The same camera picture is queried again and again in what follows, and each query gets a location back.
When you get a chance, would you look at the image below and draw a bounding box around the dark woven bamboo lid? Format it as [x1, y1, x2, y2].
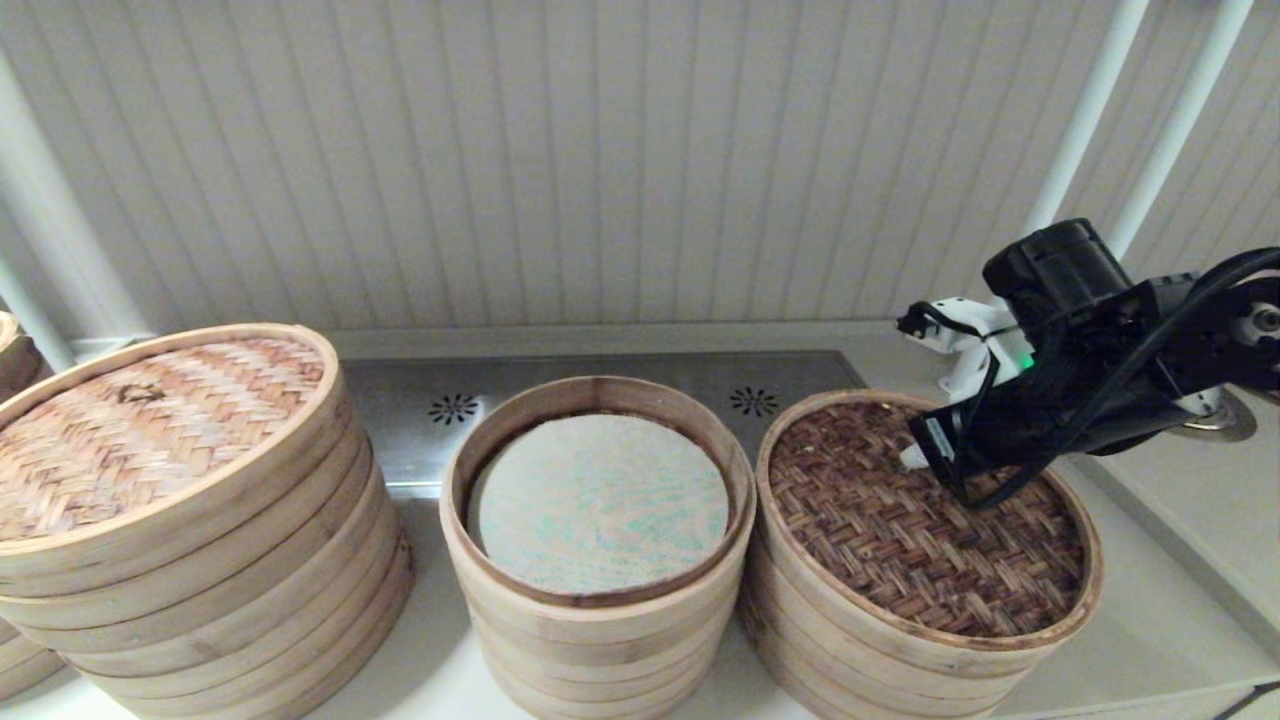
[755, 388, 1104, 681]

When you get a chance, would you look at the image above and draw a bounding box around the round steel counter lid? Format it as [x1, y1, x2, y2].
[1180, 395, 1258, 444]

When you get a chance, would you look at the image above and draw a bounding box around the wide low bamboo steamer stack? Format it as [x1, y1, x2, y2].
[738, 570, 1051, 720]

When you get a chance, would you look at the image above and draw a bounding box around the pale round steamer liner cloth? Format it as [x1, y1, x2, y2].
[468, 413, 731, 596]

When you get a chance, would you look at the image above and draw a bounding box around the large bamboo steamer stack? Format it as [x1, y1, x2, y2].
[0, 400, 416, 720]

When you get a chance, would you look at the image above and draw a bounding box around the large light woven steamer lid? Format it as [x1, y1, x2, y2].
[0, 322, 353, 601]

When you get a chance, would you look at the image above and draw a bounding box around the brown bamboo steamer at edge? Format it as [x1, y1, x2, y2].
[0, 313, 51, 409]

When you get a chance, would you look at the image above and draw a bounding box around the bamboo steamer stack behind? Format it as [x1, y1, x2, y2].
[0, 615, 71, 703]

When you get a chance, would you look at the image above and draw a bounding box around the white slanted metal pole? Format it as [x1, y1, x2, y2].
[1105, 0, 1256, 261]
[1020, 0, 1151, 241]

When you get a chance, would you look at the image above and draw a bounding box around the stainless steel steam plate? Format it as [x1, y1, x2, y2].
[340, 350, 871, 501]

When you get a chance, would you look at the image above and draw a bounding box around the thick white pipe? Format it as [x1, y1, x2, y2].
[0, 50, 159, 363]

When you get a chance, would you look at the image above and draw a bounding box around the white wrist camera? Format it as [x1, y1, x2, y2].
[897, 297, 1036, 401]

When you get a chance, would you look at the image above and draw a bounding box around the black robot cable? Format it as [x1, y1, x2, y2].
[897, 245, 1280, 511]

